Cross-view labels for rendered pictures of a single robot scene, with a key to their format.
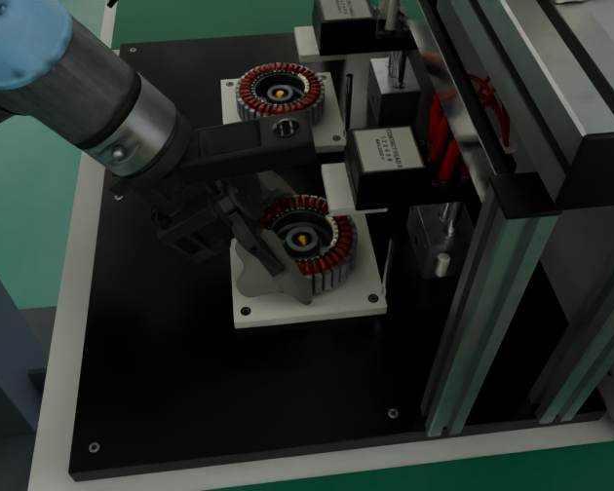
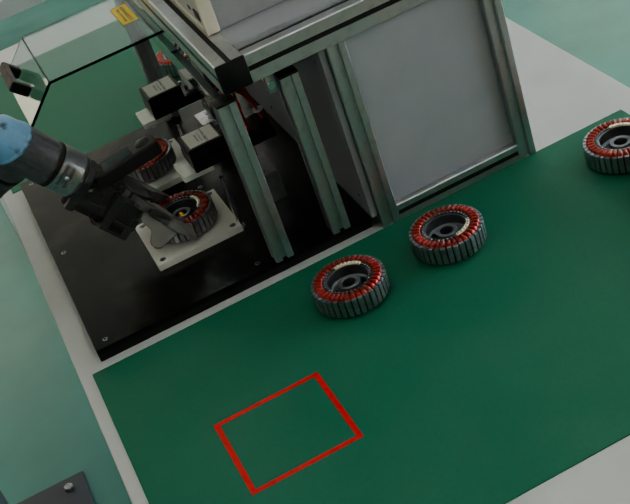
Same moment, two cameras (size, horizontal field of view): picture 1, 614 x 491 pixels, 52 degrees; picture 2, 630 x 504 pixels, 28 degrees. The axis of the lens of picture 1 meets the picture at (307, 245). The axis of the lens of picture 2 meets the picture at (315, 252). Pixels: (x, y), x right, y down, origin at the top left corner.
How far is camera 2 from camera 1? 1.49 m
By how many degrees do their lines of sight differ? 17
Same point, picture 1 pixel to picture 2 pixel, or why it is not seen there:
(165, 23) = not seen: hidden behind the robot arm
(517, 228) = (224, 112)
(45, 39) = (23, 133)
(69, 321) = (64, 316)
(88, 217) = (48, 275)
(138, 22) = not seen: hidden behind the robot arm
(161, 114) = (79, 155)
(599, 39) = (222, 41)
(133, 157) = (73, 178)
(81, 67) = (40, 141)
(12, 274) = not seen: outside the picture
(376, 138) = (193, 134)
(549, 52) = (205, 51)
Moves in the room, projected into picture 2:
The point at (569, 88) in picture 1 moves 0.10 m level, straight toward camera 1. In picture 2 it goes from (210, 58) to (192, 95)
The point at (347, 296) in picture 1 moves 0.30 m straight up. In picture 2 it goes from (218, 230) to (151, 70)
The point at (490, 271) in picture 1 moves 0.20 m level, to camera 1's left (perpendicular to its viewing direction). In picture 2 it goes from (228, 135) to (99, 188)
